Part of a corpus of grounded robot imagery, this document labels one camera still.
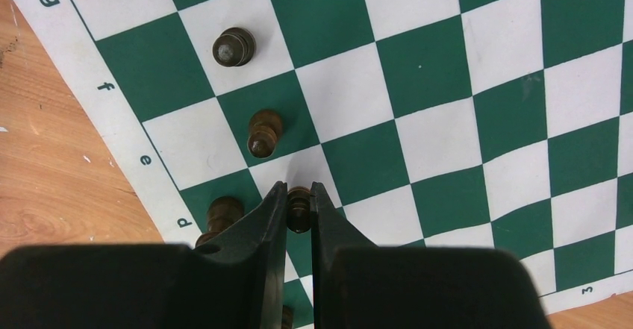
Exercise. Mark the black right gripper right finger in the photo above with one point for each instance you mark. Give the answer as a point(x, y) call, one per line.
point(358, 284)

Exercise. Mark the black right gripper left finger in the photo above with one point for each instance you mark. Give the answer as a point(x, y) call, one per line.
point(234, 280)

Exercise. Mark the dark tall chess piece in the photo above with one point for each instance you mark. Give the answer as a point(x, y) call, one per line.
point(222, 214)

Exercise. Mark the dark pawn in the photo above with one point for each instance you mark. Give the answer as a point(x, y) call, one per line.
point(265, 130)
point(298, 209)

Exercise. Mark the green white chess mat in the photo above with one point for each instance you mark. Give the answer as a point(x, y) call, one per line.
point(482, 123)

